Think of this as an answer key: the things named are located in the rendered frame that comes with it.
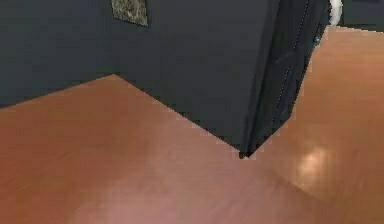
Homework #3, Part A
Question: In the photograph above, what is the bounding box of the dark grey room door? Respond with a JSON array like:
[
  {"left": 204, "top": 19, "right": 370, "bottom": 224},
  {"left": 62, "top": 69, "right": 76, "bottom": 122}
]
[{"left": 248, "top": 0, "right": 332, "bottom": 158}]

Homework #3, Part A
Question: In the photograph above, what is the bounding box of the white rounded object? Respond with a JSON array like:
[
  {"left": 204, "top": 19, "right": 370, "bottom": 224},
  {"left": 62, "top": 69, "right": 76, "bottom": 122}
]
[{"left": 328, "top": 0, "right": 344, "bottom": 27}]

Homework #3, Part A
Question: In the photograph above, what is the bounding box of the grey framed wall picture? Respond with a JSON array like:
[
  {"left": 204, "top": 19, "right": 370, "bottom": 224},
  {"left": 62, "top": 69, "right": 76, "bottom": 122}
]
[{"left": 110, "top": 0, "right": 149, "bottom": 28}]

